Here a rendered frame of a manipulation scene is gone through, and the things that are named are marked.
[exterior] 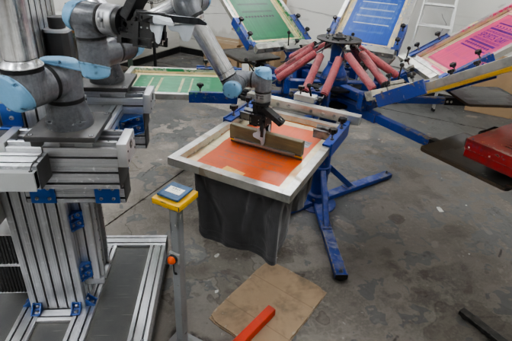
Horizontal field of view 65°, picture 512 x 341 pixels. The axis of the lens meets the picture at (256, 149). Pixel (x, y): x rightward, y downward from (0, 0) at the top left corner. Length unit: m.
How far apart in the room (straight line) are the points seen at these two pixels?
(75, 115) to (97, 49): 0.38
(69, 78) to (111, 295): 1.25
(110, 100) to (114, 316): 1.03
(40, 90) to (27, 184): 0.31
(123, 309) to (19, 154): 1.01
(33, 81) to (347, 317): 1.96
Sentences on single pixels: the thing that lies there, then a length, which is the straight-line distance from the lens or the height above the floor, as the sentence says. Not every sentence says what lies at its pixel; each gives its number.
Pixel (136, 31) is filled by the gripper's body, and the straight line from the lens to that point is 1.02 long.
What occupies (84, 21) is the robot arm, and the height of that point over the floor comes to 1.65.
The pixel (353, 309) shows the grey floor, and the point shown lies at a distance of 2.56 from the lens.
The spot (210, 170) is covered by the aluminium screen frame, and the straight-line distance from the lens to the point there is 1.70.
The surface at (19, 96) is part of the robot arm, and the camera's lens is 1.32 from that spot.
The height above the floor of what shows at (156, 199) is 0.95.
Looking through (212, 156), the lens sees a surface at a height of 0.95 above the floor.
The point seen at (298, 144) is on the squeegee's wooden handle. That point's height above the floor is 1.04.
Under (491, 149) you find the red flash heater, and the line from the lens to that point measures 2.02.
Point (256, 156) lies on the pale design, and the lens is 1.90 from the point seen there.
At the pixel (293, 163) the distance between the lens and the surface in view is 1.86.
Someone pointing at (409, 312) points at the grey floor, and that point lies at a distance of 2.65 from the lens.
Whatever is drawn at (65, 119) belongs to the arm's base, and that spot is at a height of 1.30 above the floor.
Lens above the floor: 1.84
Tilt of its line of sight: 27 degrees down
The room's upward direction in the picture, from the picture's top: 3 degrees clockwise
